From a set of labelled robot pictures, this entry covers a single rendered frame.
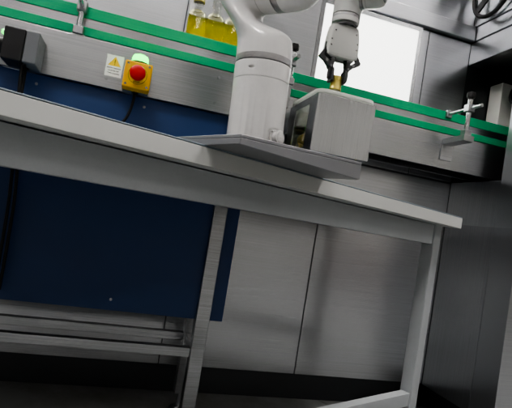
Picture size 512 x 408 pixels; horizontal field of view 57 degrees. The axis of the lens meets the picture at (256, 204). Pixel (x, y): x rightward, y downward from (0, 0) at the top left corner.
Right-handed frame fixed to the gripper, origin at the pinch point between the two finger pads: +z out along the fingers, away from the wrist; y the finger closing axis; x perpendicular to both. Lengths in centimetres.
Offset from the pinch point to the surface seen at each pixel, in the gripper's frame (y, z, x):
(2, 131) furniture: 71, 40, 61
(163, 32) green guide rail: 52, -1, -3
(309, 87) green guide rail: 3.5, 0.7, -13.7
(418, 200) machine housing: -55, 29, -34
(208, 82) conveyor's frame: 37.8, 9.9, -1.2
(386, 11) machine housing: -28, -40, -31
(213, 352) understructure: 18, 95, -32
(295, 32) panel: 6.9, -22.4, -29.6
